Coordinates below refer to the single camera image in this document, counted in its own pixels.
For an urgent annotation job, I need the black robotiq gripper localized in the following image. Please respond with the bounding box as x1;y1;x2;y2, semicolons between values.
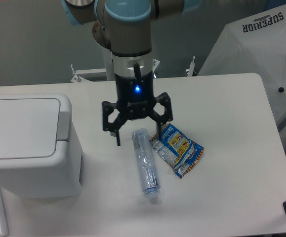
102;73;173;146

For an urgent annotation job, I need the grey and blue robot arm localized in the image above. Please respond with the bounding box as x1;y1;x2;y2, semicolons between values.
62;0;201;138

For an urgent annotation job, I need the white trash can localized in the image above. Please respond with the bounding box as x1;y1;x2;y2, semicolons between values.
0;94;83;198

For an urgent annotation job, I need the crushed clear plastic bottle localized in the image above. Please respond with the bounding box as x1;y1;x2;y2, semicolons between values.
132;128;161;204

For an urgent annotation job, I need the blue crumpled snack wrapper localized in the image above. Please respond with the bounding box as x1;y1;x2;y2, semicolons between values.
150;123;204;179

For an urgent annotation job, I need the white superior umbrella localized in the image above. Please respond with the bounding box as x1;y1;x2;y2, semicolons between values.
199;4;286;122

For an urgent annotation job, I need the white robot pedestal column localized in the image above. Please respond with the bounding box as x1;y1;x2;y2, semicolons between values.
92;20;116;81

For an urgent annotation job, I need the white metal base bracket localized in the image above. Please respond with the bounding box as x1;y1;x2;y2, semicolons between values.
70;56;198;83

